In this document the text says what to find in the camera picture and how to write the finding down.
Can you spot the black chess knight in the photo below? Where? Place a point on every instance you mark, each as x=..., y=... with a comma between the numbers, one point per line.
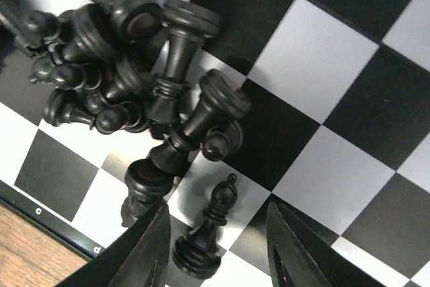
x=147, y=185

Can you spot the black and white chessboard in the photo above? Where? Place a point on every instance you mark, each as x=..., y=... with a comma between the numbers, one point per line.
x=338, y=129

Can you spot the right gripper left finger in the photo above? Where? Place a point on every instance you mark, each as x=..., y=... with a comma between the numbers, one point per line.
x=139, y=257

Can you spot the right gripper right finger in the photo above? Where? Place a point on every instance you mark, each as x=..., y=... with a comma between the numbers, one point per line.
x=299, y=257

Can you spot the pile of black chess pieces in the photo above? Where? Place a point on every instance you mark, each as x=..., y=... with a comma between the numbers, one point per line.
x=103, y=59

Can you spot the black chess king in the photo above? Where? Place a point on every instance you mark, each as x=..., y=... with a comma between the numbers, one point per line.
x=220, y=99

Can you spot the black chess bishop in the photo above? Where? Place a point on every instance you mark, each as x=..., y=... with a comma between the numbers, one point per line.
x=196, y=253

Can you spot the black chess queen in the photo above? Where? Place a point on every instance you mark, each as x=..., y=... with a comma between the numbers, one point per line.
x=188, y=26

